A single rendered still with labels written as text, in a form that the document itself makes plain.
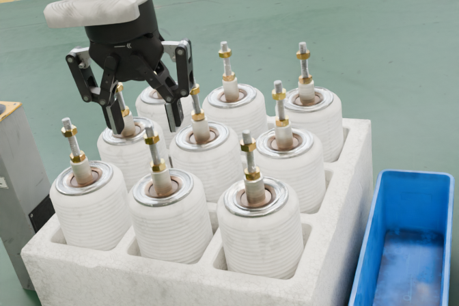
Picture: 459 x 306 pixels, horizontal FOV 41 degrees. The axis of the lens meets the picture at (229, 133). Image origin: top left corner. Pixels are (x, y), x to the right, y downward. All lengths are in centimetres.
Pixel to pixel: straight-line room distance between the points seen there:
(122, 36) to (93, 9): 6
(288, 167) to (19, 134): 39
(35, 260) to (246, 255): 29
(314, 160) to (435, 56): 88
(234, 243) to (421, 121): 71
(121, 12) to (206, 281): 32
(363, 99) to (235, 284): 80
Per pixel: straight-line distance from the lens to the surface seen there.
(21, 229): 97
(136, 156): 86
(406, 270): 96
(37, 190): 96
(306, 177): 78
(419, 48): 166
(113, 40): 63
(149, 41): 64
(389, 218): 101
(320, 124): 86
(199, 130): 82
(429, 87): 146
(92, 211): 78
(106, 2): 58
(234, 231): 68
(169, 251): 75
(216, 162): 81
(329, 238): 75
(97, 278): 80
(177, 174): 76
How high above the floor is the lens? 67
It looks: 30 degrees down
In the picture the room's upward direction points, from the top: 10 degrees counter-clockwise
